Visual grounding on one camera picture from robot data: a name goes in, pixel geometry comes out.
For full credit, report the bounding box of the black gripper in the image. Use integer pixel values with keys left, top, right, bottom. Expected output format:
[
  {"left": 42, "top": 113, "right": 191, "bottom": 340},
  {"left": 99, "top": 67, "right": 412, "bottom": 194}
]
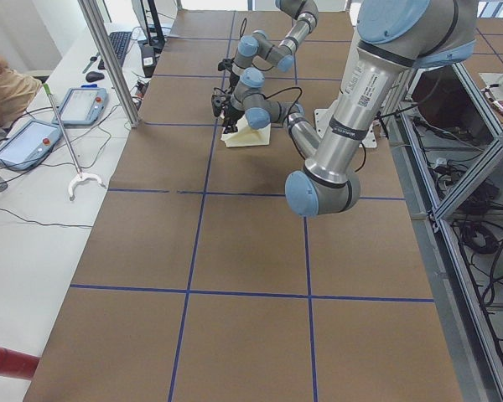
[
  {"left": 229, "top": 72, "right": 240, "bottom": 90},
  {"left": 222, "top": 104, "right": 241, "bottom": 134}
]

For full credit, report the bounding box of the cream long-sleeve cat shirt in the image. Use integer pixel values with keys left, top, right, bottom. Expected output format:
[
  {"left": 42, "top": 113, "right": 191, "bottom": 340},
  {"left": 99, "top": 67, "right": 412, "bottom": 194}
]
[{"left": 221, "top": 116, "right": 272, "bottom": 147}]

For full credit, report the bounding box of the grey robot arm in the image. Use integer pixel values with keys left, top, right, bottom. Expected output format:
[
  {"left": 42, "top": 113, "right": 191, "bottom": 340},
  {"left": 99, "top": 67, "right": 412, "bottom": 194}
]
[
  {"left": 211, "top": 1, "right": 478, "bottom": 217},
  {"left": 219, "top": 0, "right": 319, "bottom": 92}
]

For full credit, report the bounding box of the black power adapter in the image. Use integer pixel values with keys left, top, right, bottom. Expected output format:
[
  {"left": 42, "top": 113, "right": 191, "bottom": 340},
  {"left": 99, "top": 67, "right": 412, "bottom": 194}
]
[{"left": 140, "top": 44, "right": 157, "bottom": 78}]

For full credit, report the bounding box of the black keyboard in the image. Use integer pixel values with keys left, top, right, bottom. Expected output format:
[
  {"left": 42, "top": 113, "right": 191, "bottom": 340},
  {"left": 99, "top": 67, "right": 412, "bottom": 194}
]
[{"left": 108, "top": 31, "right": 132, "bottom": 66}]

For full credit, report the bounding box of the black computer mouse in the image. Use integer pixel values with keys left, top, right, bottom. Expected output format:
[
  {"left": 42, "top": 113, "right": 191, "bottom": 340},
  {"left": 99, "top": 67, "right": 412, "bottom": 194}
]
[{"left": 85, "top": 71, "right": 105, "bottom": 83}]

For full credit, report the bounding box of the far grey teach pendant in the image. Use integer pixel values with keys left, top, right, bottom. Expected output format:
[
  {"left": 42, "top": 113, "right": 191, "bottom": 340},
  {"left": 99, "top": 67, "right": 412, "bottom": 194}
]
[{"left": 57, "top": 86, "right": 108, "bottom": 126}]

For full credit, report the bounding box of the grey teach pendant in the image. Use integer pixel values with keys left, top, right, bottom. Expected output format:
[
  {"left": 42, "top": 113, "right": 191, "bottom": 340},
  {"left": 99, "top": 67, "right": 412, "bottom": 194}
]
[
  {"left": 0, "top": 119, "right": 62, "bottom": 171},
  {"left": 57, "top": 86, "right": 108, "bottom": 126}
]

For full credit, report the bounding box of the white-headed reacher grabber stick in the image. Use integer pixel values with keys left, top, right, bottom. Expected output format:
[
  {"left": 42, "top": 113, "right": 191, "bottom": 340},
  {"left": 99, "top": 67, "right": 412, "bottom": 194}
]
[{"left": 43, "top": 84, "right": 106, "bottom": 201}]

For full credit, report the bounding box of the near grey teach pendant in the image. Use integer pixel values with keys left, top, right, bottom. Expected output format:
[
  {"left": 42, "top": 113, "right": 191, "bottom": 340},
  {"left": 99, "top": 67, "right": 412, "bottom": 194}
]
[{"left": 0, "top": 119, "right": 62, "bottom": 171}]

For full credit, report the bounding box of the person in beige shirt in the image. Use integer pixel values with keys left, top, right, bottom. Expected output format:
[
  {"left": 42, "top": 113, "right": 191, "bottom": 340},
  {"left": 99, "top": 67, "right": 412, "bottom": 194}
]
[{"left": 0, "top": 56, "right": 42, "bottom": 127}]

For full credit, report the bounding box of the red cylinder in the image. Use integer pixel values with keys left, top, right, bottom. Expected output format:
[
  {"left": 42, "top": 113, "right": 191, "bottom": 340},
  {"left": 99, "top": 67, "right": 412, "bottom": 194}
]
[{"left": 0, "top": 347, "right": 39, "bottom": 380}]

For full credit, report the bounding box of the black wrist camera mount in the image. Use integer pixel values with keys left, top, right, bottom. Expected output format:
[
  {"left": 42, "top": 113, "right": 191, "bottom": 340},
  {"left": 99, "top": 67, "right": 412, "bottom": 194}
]
[
  {"left": 217, "top": 58, "right": 234, "bottom": 72},
  {"left": 210, "top": 87, "right": 231, "bottom": 117}
]

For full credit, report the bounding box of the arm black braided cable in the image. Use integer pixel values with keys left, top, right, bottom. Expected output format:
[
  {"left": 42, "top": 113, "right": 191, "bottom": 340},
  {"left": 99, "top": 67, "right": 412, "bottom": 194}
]
[
  {"left": 224, "top": 16, "right": 249, "bottom": 64},
  {"left": 267, "top": 86, "right": 368, "bottom": 173}
]

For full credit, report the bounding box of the aluminium frame post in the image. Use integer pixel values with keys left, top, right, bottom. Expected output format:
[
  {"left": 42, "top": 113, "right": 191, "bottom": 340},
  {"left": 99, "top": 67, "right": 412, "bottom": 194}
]
[{"left": 78, "top": 0, "right": 139, "bottom": 128}]

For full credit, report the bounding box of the aluminium frame rack with cables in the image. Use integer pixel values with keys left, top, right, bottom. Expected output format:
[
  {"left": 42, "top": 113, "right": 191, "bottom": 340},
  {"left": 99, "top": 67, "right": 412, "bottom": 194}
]
[{"left": 385, "top": 0, "right": 503, "bottom": 402}]

